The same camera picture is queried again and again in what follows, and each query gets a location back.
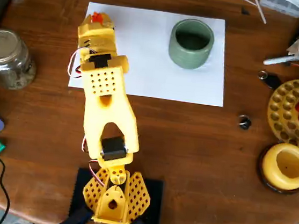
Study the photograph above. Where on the yellow donut-shaped bowl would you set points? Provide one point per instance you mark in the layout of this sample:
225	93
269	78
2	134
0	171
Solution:
270	163

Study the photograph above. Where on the white paper sheet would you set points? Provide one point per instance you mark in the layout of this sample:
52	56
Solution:
157	69

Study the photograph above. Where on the small black chip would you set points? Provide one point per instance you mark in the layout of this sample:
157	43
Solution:
245	11

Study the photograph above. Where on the orange plastic object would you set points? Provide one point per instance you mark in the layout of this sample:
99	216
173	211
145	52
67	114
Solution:
97	17

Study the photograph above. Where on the clear plastic container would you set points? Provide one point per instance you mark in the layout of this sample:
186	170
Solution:
282	4

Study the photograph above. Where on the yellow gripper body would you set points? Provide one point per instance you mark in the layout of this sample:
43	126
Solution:
92	30

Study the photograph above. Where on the green cup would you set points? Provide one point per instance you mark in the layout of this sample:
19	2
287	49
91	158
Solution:
189	55

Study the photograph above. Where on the yellow round dimpled tray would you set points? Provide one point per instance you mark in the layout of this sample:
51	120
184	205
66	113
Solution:
284	111

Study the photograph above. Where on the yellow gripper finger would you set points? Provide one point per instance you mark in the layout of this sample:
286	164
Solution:
88	20
108	20

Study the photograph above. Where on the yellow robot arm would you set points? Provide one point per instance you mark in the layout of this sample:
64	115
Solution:
104	107

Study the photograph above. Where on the glass jar with brass lid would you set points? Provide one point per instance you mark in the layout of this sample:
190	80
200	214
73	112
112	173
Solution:
5	60

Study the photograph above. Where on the white marker pen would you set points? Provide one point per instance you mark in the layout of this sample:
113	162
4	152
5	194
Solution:
282	60

